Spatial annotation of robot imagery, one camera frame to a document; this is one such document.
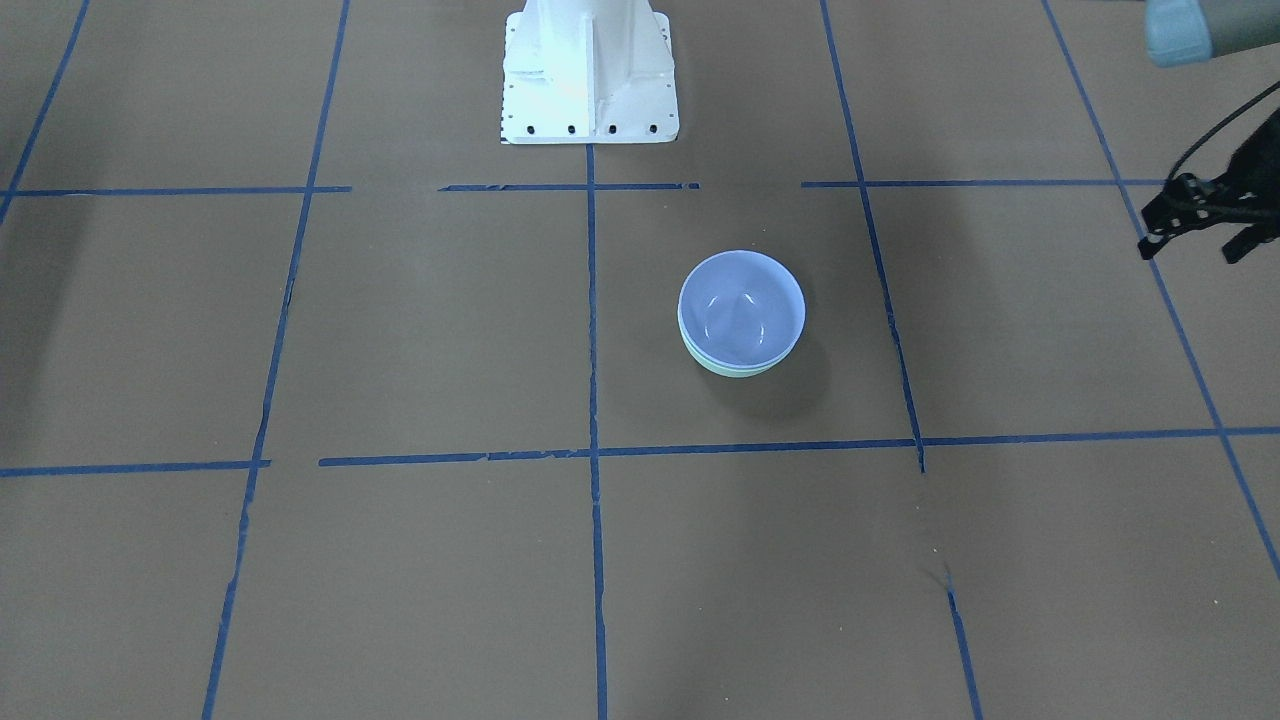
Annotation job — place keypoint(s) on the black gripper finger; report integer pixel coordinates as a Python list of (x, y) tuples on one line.
[(1246, 241), (1175, 210)]

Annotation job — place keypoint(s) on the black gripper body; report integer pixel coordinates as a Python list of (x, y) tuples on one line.
[(1262, 167)]

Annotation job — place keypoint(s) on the blue bowl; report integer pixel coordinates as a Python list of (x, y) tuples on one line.
[(741, 306)]

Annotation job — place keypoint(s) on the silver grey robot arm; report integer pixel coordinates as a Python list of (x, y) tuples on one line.
[(1186, 32)]

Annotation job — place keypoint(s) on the green bowl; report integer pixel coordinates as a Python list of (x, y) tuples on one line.
[(732, 370)]

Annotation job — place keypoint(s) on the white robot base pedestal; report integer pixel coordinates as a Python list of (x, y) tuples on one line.
[(588, 72)]

